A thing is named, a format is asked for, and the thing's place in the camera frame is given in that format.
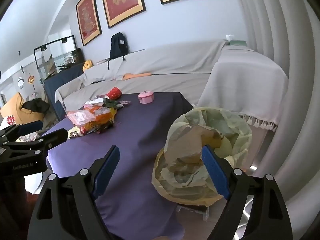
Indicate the pile of snack wrappers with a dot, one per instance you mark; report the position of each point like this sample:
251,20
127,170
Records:
82,117

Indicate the yellow plush toy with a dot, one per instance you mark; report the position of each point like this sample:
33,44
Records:
87,66

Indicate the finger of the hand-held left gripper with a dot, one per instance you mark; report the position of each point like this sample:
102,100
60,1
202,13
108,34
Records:
27,128
53,137

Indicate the white cushion red print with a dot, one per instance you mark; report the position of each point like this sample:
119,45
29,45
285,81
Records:
8,121

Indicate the orange snack bag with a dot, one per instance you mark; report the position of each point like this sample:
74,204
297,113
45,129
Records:
102,116

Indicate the white wall ornament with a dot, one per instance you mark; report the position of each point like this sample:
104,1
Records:
20,82

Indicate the white fringed throw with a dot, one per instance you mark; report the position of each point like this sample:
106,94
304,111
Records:
242,80

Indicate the dark blue backpack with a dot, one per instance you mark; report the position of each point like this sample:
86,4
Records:
118,46

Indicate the orange plush toy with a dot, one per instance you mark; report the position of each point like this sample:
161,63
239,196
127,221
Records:
136,75

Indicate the red framed picture gold character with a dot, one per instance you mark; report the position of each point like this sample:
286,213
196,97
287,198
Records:
122,0

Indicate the orange wall ornament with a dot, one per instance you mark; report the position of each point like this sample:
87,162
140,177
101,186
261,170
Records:
31,79

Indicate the glass fish tank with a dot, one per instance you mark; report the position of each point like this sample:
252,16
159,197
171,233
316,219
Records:
57,57

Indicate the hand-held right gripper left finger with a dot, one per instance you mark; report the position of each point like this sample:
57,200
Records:
105,170

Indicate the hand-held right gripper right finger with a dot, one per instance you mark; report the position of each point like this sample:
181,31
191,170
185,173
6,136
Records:
216,170

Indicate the grey curtain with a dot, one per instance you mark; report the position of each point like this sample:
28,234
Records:
287,80

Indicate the white bin stand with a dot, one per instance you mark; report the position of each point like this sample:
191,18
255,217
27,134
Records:
200,212

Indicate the orange chair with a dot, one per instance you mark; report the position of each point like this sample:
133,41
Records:
12,107

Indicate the purple tablecloth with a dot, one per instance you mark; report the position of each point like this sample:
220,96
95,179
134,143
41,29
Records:
140,135

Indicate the dark blue cloth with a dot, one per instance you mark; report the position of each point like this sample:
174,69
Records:
60,80

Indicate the red paper cup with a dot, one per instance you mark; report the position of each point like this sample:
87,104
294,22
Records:
114,93

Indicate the yellowish translucent trash bag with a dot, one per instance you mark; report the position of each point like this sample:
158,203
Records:
225,120

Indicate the green box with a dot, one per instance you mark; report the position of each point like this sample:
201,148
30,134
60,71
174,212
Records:
237,43

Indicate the black cloth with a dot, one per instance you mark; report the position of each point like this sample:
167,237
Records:
37,106

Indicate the grey covered sofa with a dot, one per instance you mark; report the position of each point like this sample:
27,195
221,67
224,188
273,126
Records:
162,60

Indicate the pink toy pot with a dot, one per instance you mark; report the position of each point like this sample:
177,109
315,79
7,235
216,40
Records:
146,97

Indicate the narrow red framed picture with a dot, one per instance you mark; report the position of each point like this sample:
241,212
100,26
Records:
88,17

